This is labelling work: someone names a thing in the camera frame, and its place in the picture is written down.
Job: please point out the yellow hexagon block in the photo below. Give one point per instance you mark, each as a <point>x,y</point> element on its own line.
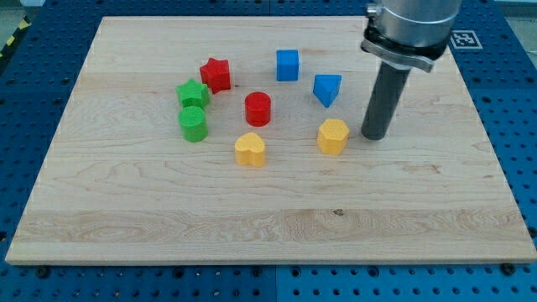
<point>332,136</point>

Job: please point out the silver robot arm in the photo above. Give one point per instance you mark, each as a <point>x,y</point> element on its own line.
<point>409,33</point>

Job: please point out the yellow heart block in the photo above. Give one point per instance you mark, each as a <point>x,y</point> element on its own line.
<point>250,150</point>

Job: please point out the red cylinder block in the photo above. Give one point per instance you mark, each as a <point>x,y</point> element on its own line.
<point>257,109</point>

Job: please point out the green cylinder block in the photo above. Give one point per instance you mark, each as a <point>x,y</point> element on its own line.
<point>193,124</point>

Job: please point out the wooden board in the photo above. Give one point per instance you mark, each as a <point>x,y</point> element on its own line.
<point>121,186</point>

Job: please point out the blue triangle block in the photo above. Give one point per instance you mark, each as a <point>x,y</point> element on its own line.
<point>326,88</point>

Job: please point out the blue cube block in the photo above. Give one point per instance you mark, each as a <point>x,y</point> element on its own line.
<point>287,65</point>

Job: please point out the red star block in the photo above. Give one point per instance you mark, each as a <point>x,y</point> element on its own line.
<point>216,75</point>

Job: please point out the green star block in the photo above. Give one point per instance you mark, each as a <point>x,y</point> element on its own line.
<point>193,93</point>

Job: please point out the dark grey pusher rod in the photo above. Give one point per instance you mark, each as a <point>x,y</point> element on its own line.
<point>383,101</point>

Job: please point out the white fiducial marker tag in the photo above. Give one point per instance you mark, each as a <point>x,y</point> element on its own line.
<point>465,39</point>

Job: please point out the yellow black hazard tape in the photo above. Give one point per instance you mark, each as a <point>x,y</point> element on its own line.
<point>15,39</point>

